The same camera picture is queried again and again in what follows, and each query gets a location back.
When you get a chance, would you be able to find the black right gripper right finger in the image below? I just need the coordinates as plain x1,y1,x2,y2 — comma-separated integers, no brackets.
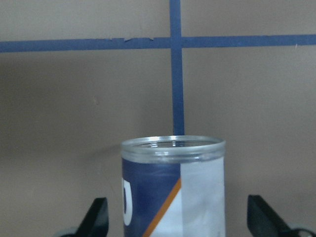
247,195,316,237

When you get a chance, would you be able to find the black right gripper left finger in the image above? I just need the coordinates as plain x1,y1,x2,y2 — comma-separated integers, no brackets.
58,197,109,237

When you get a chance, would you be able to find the clear Wilson tennis ball can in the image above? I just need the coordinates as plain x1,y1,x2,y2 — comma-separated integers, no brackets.
121,135,226,237

